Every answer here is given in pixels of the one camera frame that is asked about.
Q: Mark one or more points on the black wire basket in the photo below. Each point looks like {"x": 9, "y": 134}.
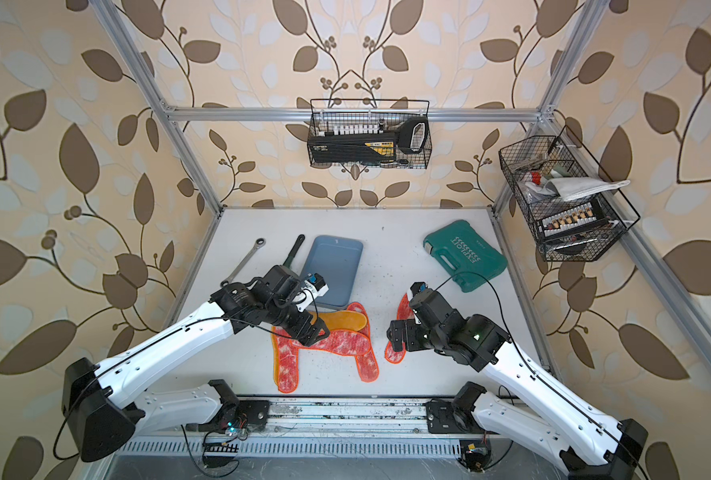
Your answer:
{"x": 380, "y": 133}
{"x": 530, "y": 163}

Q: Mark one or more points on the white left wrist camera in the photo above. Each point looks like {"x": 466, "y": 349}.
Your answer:
{"x": 310, "y": 289}

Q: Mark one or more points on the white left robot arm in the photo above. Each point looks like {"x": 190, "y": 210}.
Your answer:
{"x": 107, "y": 404}

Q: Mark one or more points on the green pipe wrench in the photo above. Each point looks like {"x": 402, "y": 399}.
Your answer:
{"x": 294, "y": 251}

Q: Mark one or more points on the red insole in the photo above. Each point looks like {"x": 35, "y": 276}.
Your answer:
{"x": 354, "y": 344}
{"x": 397, "y": 333}
{"x": 286, "y": 361}

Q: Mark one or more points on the black wire basket back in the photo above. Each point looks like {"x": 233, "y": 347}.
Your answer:
{"x": 380, "y": 133}

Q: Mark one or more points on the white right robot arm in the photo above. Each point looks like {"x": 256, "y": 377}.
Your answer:
{"x": 556, "y": 424}

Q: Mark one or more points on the green plastic tool case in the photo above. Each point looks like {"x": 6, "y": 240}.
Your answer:
{"x": 465, "y": 255}

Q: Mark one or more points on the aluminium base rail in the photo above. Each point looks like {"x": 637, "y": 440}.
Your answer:
{"x": 325, "y": 427}

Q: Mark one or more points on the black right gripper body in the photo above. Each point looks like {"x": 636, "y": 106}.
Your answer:
{"x": 416, "y": 335}

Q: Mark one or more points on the silver combination wrench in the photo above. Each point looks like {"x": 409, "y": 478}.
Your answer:
{"x": 258, "y": 244}

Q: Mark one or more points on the yellow insole horizontal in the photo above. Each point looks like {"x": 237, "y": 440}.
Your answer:
{"x": 344, "y": 320}

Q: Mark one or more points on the aluminium frame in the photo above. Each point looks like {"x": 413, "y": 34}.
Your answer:
{"x": 689, "y": 317}

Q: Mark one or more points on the black wire basket right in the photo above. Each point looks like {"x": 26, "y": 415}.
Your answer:
{"x": 530, "y": 163}

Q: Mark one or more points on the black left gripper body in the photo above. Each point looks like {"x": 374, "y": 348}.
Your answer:
{"x": 297, "y": 323}

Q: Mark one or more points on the socket bit set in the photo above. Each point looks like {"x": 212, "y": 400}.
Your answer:
{"x": 582, "y": 216}

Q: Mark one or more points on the black yellow tool box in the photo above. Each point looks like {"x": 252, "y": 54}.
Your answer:
{"x": 370, "y": 149}

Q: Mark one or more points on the white folded paper bag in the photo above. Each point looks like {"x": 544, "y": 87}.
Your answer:
{"x": 576, "y": 188}

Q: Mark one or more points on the grey-blue storage tray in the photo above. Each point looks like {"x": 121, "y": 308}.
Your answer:
{"x": 336, "y": 259}

